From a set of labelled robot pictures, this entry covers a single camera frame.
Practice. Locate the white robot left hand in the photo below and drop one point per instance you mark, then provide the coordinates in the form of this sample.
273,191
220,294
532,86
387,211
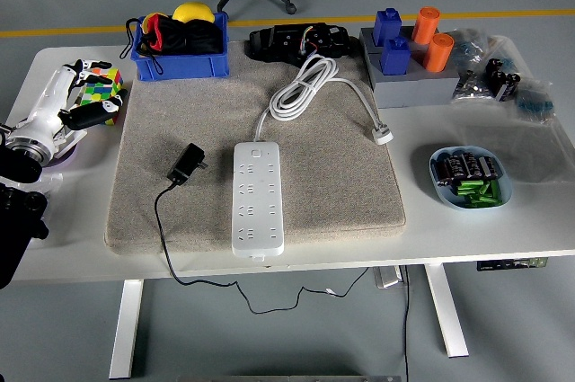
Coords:
47,101

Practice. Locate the black power adapter plug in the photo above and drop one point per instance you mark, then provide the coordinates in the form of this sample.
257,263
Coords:
185,164

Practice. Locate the white power strip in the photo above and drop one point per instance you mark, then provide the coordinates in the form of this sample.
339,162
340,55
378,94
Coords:
258,220

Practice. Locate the purple disc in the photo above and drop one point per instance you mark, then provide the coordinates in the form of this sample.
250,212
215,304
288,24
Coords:
63,161

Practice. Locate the multicolour puzzle cube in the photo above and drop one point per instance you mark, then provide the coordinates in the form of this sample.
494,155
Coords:
108,87

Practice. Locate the clear bag of small screws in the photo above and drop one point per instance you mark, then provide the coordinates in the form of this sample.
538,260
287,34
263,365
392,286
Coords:
51,182

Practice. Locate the red and yellow fabric item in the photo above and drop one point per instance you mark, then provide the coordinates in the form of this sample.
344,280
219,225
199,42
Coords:
155,36

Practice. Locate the blue plastic bin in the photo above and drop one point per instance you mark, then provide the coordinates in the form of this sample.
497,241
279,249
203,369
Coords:
179,67

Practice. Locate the yellow ball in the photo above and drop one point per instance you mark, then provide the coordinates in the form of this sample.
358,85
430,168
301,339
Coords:
193,11

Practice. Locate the white table leg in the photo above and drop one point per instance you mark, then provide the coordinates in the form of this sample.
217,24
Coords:
126,332
444,310

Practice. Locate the black robot body part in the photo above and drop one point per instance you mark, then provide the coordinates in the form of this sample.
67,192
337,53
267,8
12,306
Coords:
3,377

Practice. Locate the grey-brown fabric mat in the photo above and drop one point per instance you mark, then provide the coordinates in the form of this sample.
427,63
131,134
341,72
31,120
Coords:
337,175

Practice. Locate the blue plastic block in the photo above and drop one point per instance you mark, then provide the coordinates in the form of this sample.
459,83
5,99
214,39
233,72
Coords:
395,58
386,27

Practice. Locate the grey block holder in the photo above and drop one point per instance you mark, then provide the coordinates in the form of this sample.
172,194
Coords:
413,90

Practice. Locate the orange cylinder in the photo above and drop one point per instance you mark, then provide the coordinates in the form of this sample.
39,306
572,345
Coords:
424,24
438,53

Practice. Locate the black capacitor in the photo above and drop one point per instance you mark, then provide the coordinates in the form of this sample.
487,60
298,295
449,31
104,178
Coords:
441,171
472,165
489,167
456,166

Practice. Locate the clear bag of metal screws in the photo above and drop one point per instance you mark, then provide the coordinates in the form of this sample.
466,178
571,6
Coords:
469,85

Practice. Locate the clear bag of blue parts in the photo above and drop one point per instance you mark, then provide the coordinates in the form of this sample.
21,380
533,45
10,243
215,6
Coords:
534,105
469,47

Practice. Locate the green cylinder part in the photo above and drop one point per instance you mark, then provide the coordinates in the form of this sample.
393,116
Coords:
484,189
474,201
495,191
467,186
492,202

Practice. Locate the clear bag of black capacitors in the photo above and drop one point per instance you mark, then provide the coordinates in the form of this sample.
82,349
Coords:
503,78

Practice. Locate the light blue tray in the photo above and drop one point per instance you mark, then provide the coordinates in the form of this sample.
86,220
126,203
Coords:
506,189

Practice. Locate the large clear plastic bag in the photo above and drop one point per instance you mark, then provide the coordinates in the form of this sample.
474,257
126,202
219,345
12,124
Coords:
516,144

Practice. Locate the black table control panel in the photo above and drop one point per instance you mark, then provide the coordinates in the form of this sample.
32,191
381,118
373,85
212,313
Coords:
494,266

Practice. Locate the silver metal bracket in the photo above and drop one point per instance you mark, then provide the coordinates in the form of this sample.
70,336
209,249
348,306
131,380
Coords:
386,278

